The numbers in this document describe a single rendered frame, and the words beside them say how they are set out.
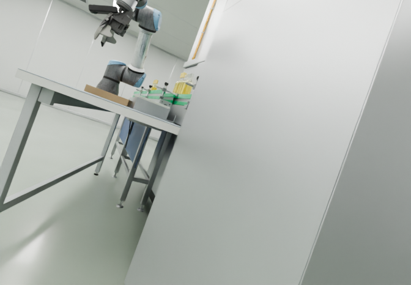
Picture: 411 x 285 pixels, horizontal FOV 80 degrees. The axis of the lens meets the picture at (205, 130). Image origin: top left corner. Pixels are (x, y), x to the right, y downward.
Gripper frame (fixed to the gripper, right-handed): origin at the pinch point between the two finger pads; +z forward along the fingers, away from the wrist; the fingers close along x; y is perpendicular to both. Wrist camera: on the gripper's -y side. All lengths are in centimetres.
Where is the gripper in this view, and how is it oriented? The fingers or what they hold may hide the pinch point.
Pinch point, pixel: (96, 42)
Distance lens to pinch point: 123.0
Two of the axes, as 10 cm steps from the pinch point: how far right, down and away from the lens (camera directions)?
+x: -2.0, -1.3, 9.7
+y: 8.3, 5.0, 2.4
